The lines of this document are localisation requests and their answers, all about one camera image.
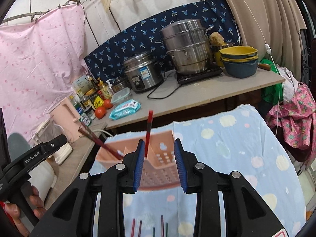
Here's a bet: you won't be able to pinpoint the white cable with switch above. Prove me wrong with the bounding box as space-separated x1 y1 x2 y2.
225 0 282 136

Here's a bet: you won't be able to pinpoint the pink perforated utensil holder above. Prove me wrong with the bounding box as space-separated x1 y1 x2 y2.
96 130 180 191

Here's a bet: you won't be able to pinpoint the maroon chopstick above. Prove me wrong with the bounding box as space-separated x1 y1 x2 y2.
161 215 165 237

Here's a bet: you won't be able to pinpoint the clear food container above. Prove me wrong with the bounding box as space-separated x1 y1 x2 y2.
111 87 132 106

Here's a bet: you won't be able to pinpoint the pink dotted curtain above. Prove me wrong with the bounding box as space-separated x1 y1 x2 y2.
1 4 87 141

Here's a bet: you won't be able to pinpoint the green cloth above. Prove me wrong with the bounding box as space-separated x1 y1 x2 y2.
258 58 284 106

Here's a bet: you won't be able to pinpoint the light blue dotted tablecloth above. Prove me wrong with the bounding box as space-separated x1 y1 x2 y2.
88 104 308 237

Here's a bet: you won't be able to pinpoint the large steel steamer pot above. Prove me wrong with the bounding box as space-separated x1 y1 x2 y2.
160 19 212 74

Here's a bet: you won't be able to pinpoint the stacked yellow blue bowls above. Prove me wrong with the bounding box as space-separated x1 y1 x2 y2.
219 46 259 79

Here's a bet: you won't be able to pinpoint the silver rice cooker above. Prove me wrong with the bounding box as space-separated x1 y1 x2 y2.
123 51 163 93

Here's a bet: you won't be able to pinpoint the pink pineapple fabric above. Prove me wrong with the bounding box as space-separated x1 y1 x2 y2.
266 83 315 167

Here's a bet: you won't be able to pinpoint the navy floral cloth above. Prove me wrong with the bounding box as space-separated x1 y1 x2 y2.
85 0 241 81

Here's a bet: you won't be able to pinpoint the beige curtain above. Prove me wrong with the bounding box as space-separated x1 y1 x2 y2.
226 0 306 80

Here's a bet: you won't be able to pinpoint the brown plush toy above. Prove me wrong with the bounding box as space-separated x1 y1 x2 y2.
209 32 225 47

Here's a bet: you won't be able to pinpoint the black induction cooktop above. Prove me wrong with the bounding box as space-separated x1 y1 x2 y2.
176 63 223 85

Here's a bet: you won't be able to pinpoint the pink electric kettle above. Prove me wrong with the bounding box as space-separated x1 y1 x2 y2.
50 97 81 143

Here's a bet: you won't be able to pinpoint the white appliance on counter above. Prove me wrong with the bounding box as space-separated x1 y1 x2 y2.
32 119 73 165

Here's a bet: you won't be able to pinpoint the red tomato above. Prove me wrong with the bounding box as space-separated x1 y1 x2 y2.
94 106 107 119
103 99 113 110

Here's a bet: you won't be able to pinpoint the red tomato back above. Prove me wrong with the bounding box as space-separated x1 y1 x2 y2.
103 99 113 110

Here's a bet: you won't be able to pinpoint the dark red chopstick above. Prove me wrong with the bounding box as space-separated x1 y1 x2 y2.
78 125 123 159

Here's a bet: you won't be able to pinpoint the white green box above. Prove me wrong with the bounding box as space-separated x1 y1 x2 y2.
71 75 93 98

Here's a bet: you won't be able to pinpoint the yellow oil bottle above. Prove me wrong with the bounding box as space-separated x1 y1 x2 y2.
98 78 112 99

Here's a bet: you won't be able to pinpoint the blue wet wipes pack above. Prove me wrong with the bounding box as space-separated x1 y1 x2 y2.
109 99 141 120

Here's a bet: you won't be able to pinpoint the red tomato front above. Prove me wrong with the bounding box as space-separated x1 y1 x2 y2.
94 106 107 119

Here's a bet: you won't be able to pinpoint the person's left hand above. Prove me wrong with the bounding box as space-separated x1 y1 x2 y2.
4 185 47 237

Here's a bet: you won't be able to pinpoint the black power cord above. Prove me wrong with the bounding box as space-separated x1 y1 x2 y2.
147 71 182 100

